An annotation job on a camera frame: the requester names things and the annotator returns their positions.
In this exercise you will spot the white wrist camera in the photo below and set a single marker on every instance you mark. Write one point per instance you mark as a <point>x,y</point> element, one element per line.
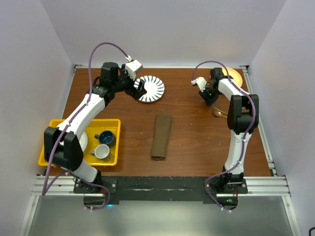
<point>133,68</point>
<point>200,82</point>

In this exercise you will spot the white grey mug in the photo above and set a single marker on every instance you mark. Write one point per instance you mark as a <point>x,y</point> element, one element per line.
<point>101,152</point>

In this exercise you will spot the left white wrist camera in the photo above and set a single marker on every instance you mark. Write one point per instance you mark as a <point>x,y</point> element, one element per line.
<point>133,68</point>

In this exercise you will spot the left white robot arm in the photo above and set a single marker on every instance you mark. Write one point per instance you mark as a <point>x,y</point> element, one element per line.
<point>61,144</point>

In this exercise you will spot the yellow plastic bin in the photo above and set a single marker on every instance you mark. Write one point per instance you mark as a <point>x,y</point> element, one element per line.
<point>96,127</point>

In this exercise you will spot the aluminium frame rail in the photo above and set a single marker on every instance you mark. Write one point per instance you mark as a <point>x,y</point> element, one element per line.
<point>251,186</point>

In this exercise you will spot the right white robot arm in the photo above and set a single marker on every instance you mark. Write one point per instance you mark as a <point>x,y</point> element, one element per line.
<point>242,120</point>

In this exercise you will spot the white blue striped plate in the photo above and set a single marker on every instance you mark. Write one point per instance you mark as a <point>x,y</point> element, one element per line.
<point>153,85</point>

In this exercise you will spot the dark blue mug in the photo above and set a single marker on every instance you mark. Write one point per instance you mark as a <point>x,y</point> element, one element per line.
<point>106,137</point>

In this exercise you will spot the orange plate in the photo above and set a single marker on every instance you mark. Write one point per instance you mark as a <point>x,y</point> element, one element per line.
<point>236,75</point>

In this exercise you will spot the iridescent fork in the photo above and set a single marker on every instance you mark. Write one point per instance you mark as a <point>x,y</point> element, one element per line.
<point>219,110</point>

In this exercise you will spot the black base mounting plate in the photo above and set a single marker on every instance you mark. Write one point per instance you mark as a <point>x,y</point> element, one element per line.
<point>156,195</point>

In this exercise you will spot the brown cloth napkin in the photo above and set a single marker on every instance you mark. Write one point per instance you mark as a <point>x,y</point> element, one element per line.
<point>161,136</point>

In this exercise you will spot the white paper plate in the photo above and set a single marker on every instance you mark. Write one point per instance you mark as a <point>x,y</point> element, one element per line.
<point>83,141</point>

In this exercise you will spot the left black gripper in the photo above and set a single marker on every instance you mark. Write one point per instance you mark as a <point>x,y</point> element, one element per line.
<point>137,93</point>

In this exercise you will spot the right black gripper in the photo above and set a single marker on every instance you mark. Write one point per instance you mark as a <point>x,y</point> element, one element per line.
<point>209,101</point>

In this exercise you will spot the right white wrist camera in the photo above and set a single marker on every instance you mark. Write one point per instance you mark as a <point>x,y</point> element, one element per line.
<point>200,82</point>

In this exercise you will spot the copper spoon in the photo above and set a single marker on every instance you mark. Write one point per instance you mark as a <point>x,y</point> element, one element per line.
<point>219,114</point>

